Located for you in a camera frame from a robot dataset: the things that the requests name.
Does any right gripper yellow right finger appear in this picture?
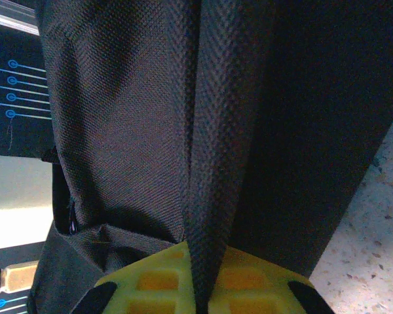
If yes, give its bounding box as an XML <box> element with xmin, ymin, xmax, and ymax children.
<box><xmin>211</xmin><ymin>245</ymin><xmax>335</xmax><ymax>314</ymax></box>

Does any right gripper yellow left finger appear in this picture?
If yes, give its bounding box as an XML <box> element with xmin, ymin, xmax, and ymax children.
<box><xmin>70</xmin><ymin>241</ymin><xmax>198</xmax><ymax>314</ymax></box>

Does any black fabric backpack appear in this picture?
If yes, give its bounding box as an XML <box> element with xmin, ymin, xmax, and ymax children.
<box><xmin>26</xmin><ymin>0</ymin><xmax>393</xmax><ymax>314</ymax></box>

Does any small bottle with black cap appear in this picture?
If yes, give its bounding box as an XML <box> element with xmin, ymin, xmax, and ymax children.
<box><xmin>0</xmin><ymin>261</ymin><xmax>39</xmax><ymax>297</ymax></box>

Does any aluminium frame post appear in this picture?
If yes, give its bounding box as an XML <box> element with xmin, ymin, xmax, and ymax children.
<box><xmin>0</xmin><ymin>9</ymin><xmax>41</xmax><ymax>37</ymax></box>

